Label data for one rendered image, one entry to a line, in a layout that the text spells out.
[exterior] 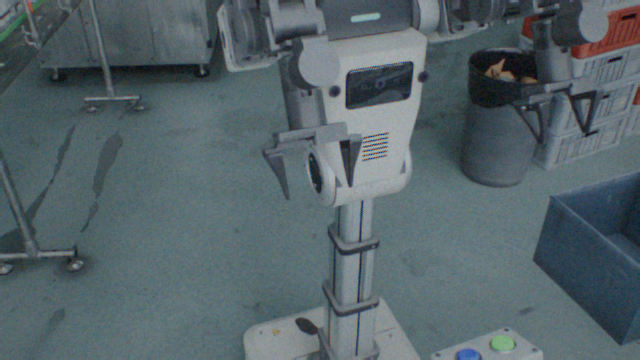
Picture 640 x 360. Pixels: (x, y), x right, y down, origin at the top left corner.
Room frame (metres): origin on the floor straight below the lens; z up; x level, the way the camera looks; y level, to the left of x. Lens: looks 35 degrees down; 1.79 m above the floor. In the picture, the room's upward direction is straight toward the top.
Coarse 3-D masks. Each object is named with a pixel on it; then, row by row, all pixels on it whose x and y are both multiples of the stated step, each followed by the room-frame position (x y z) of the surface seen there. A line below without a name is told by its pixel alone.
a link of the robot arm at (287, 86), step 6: (282, 60) 0.76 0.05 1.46; (288, 60) 0.75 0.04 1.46; (282, 66) 0.75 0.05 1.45; (282, 72) 0.75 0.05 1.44; (282, 78) 0.75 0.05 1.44; (288, 78) 0.74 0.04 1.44; (282, 84) 0.75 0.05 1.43; (288, 84) 0.74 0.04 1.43; (282, 90) 0.75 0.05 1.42; (288, 90) 0.73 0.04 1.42; (294, 90) 0.73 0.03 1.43; (300, 90) 0.74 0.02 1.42; (306, 96) 0.73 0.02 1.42
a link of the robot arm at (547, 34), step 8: (544, 16) 0.94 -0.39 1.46; (552, 16) 0.91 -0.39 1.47; (536, 24) 0.92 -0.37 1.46; (544, 24) 0.91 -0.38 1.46; (552, 24) 0.91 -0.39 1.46; (536, 32) 0.92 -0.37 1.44; (544, 32) 0.91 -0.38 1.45; (552, 32) 0.90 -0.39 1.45; (536, 40) 0.91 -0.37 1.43; (544, 40) 0.90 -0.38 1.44; (552, 40) 0.89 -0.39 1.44; (536, 48) 0.91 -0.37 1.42; (544, 48) 0.90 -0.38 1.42; (552, 48) 0.90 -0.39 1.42; (560, 48) 0.90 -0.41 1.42
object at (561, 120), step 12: (624, 84) 2.82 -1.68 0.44; (636, 84) 2.88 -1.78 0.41; (552, 96) 2.68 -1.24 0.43; (612, 96) 2.80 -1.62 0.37; (624, 96) 2.85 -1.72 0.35; (552, 108) 2.67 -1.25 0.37; (564, 108) 2.62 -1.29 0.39; (588, 108) 2.72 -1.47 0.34; (600, 108) 2.77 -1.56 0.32; (612, 108) 2.81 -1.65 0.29; (624, 108) 2.87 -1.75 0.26; (552, 120) 2.66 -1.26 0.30; (564, 120) 2.63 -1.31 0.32; (576, 120) 2.69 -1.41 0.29; (600, 120) 2.77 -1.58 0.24; (552, 132) 2.64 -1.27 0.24; (564, 132) 2.64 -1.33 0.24
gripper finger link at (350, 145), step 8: (336, 128) 0.70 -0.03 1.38; (344, 128) 0.71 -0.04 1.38; (312, 136) 0.70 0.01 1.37; (320, 136) 0.69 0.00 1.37; (328, 136) 0.70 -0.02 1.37; (336, 136) 0.70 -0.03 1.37; (344, 136) 0.70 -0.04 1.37; (352, 136) 0.70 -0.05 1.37; (360, 136) 0.71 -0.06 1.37; (344, 144) 0.72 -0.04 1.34; (352, 144) 0.70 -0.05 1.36; (360, 144) 0.70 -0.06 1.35; (344, 152) 0.73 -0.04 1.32; (352, 152) 0.70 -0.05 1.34; (344, 160) 0.72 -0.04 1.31; (352, 160) 0.70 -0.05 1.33; (344, 168) 0.72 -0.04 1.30; (352, 168) 0.69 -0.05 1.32; (352, 176) 0.69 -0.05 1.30; (352, 184) 0.69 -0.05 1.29
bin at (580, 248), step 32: (576, 192) 1.15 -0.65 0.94; (608, 192) 1.19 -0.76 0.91; (544, 224) 1.12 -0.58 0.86; (576, 224) 1.03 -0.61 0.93; (608, 224) 1.21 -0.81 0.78; (544, 256) 1.09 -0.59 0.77; (576, 256) 1.01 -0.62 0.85; (608, 256) 0.94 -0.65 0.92; (576, 288) 0.98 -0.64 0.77; (608, 288) 0.91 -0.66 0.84; (608, 320) 0.88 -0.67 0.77
